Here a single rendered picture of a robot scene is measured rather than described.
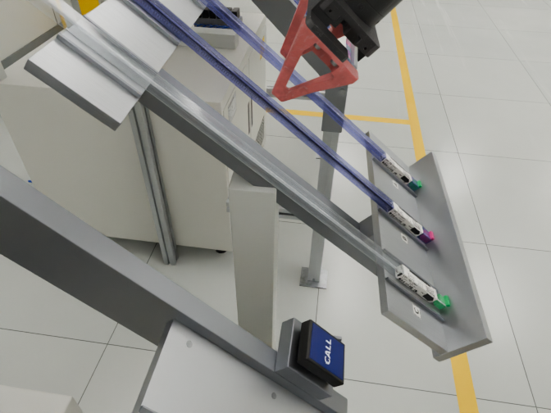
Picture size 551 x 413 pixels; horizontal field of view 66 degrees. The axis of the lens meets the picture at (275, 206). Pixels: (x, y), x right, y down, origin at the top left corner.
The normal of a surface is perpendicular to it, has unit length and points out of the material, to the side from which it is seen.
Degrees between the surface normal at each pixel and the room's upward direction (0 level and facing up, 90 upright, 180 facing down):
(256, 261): 90
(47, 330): 0
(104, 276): 90
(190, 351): 45
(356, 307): 0
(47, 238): 90
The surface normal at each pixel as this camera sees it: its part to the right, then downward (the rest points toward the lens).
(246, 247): -0.11, 0.66
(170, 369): 0.71, -0.45
